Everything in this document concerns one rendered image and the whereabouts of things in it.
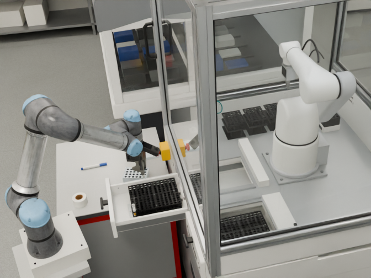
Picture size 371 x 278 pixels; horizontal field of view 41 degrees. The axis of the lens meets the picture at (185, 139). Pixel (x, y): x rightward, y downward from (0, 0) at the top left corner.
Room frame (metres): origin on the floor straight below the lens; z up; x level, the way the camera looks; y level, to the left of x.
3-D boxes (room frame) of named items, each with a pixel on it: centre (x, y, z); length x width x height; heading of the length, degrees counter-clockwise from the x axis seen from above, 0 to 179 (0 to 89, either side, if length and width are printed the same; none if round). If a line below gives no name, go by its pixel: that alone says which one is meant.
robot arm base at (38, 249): (1.48, 0.64, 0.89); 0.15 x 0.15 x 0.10
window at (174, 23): (1.67, 0.01, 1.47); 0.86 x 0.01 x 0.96; 9
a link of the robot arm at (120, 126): (1.86, 0.31, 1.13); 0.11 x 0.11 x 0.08; 36
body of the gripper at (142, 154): (1.93, 0.25, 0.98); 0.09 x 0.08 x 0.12; 80
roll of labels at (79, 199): (1.81, 0.54, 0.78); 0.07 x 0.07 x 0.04
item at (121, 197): (1.69, 0.15, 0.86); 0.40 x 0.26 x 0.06; 99
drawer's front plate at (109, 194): (1.65, 0.36, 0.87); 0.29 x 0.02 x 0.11; 9
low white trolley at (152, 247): (2.06, 0.41, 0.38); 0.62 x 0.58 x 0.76; 9
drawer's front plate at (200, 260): (1.39, -0.01, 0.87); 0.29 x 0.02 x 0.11; 9
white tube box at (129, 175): (1.97, 0.27, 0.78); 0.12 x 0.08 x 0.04; 81
